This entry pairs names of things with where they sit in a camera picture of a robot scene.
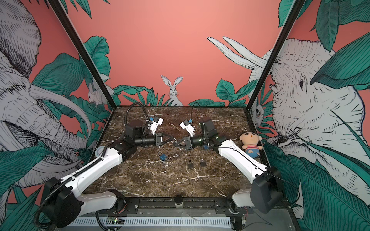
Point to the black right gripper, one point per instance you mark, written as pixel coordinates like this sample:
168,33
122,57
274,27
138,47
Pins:
180,146

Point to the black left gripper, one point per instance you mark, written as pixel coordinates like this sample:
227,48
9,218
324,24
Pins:
167,141

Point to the blue padlock with keys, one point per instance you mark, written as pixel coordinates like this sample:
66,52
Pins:
163,157

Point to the small black padlock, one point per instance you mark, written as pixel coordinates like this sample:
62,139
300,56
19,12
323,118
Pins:
190,165
202,163

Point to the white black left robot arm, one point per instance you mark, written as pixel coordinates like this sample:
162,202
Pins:
63,200

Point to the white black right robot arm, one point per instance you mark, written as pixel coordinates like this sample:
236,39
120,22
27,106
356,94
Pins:
267,187

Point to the small teal alarm clock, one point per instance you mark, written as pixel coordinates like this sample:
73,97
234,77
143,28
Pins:
100,151

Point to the plush doll striped shirt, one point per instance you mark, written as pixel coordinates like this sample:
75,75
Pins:
250,142

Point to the green circuit board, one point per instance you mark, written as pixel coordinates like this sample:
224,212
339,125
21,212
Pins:
115,221

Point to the white ventilated strip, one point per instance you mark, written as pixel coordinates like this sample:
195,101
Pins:
219,222

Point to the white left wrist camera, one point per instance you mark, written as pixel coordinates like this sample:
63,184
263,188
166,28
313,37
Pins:
153,123

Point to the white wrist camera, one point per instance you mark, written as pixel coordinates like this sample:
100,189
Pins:
153,123
188,126

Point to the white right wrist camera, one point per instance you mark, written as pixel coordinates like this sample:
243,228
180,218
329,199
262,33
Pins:
188,126

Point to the black knob on rail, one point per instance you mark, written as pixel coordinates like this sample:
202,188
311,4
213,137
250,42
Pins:
179,201

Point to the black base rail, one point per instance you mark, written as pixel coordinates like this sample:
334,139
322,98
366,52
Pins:
219,205

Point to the black left corner frame post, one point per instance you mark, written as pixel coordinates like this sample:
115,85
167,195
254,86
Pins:
77,42

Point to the black corner frame post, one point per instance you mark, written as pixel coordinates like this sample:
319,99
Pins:
291,18
77,42

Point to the black right corner frame post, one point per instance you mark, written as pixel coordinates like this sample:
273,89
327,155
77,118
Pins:
291,18

